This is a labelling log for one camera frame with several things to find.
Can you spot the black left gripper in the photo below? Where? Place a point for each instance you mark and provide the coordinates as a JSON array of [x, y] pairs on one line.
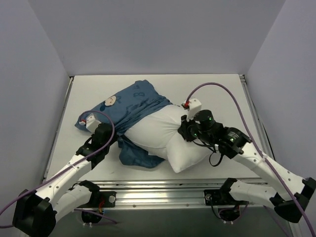
[[99, 131]]

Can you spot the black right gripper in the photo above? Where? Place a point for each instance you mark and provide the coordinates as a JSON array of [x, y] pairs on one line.
[[185, 129]]

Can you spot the white pillow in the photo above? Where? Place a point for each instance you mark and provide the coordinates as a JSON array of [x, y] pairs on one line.
[[158, 134]]

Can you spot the blue cartoon print pillowcase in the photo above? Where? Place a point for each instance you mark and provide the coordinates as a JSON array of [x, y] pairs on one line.
[[125, 109]]

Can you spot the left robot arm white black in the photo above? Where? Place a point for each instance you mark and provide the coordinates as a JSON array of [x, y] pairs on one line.
[[37, 212]]

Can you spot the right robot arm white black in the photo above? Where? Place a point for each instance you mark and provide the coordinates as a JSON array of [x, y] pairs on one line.
[[286, 193]]

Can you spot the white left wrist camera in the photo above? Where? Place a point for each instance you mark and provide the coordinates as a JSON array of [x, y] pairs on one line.
[[90, 123]]

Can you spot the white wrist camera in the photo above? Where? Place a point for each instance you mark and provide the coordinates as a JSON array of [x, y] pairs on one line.
[[90, 123], [193, 106]]

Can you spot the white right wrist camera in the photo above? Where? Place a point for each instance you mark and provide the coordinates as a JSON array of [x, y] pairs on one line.
[[193, 106]]

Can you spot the aluminium left side rail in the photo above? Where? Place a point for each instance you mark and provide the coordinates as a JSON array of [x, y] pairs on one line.
[[58, 127]]

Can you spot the aluminium rail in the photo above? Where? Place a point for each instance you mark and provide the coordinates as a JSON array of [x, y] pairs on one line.
[[58, 127], [263, 137]]

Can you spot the aluminium front rail frame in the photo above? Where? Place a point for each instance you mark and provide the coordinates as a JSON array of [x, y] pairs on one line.
[[178, 194]]

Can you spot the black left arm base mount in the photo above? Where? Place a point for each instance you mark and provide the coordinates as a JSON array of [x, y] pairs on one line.
[[107, 199]]

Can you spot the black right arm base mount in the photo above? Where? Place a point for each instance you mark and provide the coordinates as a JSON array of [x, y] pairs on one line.
[[214, 197]]

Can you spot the aluminium right side rail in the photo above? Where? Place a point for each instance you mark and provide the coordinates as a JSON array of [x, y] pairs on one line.
[[263, 137]]

